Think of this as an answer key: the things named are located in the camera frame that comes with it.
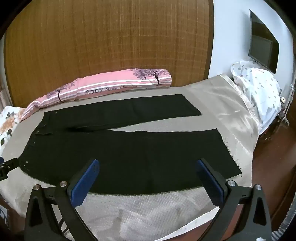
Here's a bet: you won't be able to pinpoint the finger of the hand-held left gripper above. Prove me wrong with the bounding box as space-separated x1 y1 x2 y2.
0 158 19 181

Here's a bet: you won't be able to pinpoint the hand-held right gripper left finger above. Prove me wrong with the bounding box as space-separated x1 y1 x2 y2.
24 159 100 241

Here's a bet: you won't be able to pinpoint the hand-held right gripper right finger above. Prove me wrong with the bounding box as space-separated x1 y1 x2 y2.
195 158 273 241

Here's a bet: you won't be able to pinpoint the black pants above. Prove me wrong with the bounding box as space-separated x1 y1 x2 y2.
18 94 242 195

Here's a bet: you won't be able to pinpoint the white floral pillow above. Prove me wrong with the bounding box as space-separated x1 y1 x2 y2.
0 105 27 154

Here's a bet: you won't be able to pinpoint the beige bed cover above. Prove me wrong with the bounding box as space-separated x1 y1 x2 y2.
0 74 260 241

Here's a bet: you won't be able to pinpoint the pink striped bolster pillow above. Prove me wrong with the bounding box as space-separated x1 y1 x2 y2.
20 68 173 122

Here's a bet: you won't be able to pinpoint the white spotted blanket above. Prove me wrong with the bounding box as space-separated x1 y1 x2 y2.
230 61 283 135

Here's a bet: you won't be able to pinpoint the metal stand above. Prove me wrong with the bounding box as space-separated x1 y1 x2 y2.
279 85 296 127

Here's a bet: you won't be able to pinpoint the brown woven panel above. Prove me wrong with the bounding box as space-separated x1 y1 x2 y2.
3 0 214 108

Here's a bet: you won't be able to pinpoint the black wall television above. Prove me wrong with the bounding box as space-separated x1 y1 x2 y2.
248 9 280 74

